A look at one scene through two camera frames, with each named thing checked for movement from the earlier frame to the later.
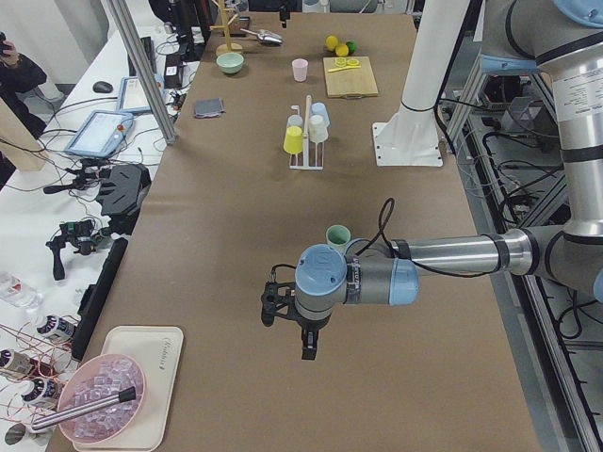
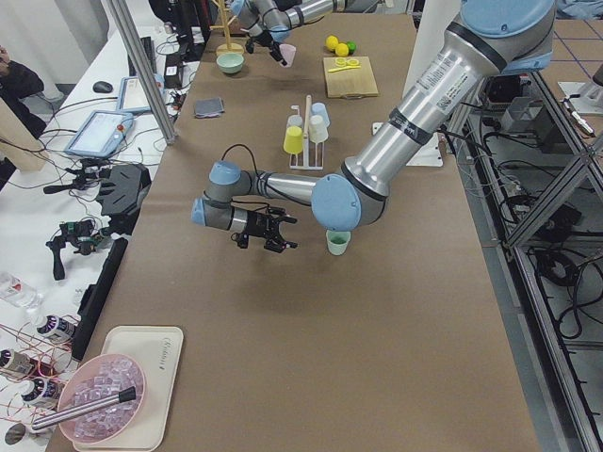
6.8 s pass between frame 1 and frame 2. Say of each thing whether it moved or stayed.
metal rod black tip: stayed
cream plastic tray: stayed
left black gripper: moved
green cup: stayed
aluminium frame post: stayed
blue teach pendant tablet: stayed
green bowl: stayed
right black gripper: moved
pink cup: moved
